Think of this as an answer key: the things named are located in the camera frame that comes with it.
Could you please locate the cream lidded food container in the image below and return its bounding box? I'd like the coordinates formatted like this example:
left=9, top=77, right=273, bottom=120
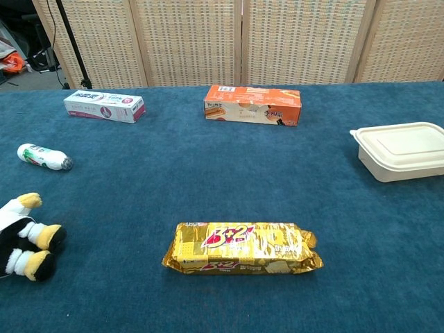
left=349, top=121, right=444, bottom=183

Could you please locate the blue felt table cover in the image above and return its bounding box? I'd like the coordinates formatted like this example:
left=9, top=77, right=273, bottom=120
left=0, top=81, right=444, bottom=333

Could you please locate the orange snack carton box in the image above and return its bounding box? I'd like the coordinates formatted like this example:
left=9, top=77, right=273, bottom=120
left=203, top=84, right=302, bottom=127

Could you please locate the woven wooden folding screen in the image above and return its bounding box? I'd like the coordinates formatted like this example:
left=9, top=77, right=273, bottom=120
left=31, top=0, right=444, bottom=89

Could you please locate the black white plush doll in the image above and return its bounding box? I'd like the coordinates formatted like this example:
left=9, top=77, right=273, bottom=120
left=0, top=192, right=68, bottom=282

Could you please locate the orange plastic bag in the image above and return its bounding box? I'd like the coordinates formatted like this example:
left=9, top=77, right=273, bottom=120
left=0, top=51, right=27, bottom=74

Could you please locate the small white green bottle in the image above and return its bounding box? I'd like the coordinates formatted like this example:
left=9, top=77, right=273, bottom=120
left=17, top=143, right=74, bottom=171

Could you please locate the white purple toothpaste box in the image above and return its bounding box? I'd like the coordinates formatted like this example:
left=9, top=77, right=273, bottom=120
left=63, top=89, right=146, bottom=124

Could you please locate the thin black floor cable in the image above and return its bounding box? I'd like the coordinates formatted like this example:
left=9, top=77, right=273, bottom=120
left=46, top=0, right=70, bottom=89

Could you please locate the gold foil biscuit pack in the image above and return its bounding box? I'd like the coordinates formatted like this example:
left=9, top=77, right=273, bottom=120
left=161, top=221, right=325, bottom=275

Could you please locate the black tripod stand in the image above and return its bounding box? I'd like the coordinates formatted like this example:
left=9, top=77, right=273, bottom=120
left=55, top=0, right=94, bottom=90

